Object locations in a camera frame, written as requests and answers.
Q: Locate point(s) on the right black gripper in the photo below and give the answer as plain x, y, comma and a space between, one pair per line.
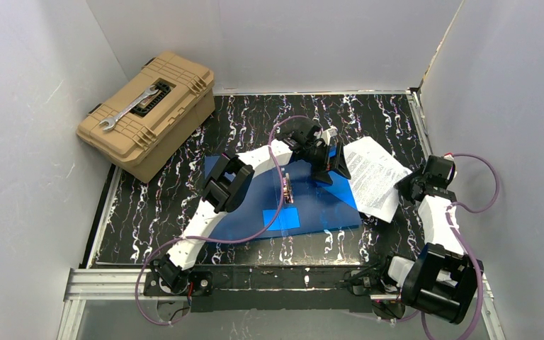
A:
410, 188

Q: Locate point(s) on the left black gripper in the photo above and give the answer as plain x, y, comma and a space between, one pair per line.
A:
330, 166

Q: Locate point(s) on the white printed paper files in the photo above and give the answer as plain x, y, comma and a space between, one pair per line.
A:
374, 173

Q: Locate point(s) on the blue plastic folder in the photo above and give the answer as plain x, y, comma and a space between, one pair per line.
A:
263, 214

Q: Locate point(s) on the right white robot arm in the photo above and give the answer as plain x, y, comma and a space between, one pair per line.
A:
442, 280

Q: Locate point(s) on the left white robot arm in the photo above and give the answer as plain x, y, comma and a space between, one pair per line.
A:
227, 186

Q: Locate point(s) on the silver folder clip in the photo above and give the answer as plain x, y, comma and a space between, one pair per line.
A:
287, 189

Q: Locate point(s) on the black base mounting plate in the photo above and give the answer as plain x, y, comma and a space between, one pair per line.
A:
211, 288

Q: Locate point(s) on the tan plastic toolbox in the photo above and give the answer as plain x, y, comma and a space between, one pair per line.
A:
144, 140

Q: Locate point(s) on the silver open-end wrench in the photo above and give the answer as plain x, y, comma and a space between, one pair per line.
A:
109, 123

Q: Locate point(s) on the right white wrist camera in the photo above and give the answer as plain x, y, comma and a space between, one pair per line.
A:
450, 157

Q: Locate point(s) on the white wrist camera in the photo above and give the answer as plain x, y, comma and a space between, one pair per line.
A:
328, 134
450, 157

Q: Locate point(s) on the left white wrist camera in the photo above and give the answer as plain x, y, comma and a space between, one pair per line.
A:
328, 134

